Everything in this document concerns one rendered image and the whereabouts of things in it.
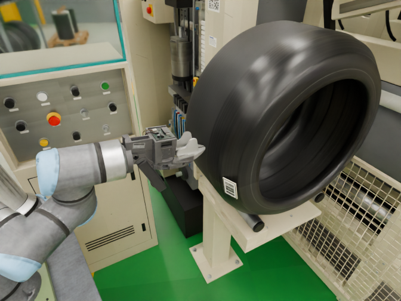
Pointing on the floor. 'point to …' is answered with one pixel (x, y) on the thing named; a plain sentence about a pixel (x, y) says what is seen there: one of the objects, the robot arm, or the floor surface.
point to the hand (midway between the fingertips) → (200, 150)
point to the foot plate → (210, 274)
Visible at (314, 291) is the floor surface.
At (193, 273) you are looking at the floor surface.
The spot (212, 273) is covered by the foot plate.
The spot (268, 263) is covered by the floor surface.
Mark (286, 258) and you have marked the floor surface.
